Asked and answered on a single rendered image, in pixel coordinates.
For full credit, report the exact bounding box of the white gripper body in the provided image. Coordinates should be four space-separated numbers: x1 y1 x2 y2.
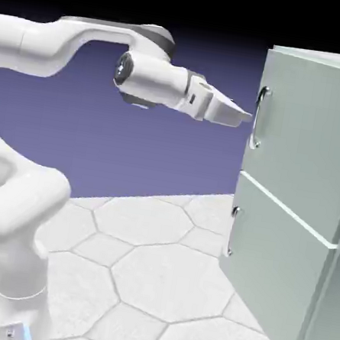
201 85 257 130

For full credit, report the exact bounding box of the pale green tall cabinet door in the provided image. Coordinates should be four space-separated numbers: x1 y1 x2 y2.
230 47 340 247

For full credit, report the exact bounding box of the pale green cabinet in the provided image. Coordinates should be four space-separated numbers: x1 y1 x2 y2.
208 39 340 340

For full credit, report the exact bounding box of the pale green short cabinet door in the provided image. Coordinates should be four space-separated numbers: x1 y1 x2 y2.
208 170 340 340

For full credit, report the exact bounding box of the long curved silver handle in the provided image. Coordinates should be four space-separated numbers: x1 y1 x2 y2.
247 84 273 151

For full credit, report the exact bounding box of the short curved silver handle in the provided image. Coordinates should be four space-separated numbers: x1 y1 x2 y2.
224 205 243 259

